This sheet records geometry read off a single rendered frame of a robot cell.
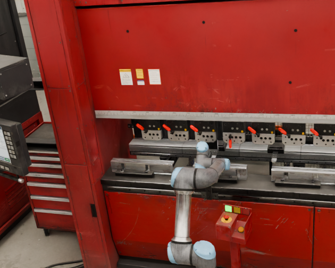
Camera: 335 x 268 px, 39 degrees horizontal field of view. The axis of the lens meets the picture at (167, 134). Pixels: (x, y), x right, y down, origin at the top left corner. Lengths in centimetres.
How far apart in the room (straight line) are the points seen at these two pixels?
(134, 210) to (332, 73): 177
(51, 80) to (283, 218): 187
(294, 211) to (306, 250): 34
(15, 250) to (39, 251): 24
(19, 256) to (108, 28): 232
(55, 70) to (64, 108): 28
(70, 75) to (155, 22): 67
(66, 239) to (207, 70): 228
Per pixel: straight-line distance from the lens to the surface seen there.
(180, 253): 270
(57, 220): 454
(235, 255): 339
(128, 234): 391
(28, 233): 489
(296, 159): 367
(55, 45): 327
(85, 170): 358
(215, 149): 342
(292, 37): 303
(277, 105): 318
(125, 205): 375
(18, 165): 316
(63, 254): 449
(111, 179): 367
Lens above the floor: 268
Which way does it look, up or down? 25 degrees down
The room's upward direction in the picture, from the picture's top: 7 degrees counter-clockwise
